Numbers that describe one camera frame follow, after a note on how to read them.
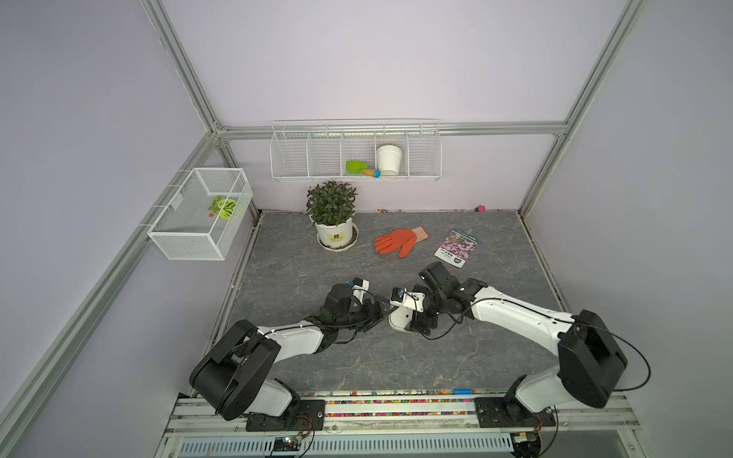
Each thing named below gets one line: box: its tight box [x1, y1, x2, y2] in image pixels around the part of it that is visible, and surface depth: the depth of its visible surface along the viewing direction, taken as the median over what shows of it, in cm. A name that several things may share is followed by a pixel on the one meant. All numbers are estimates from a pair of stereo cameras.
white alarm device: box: [387, 305, 414, 331], surface depth 83 cm
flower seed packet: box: [434, 229, 480, 270], surface depth 111 cm
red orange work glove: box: [374, 226, 430, 259], surface depth 112 cm
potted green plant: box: [305, 180, 359, 252], surface depth 101 cm
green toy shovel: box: [345, 160, 381, 179], surface depth 101 cm
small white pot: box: [376, 144, 402, 177], surface depth 94 cm
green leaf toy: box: [208, 195, 237, 221], surface depth 83 cm
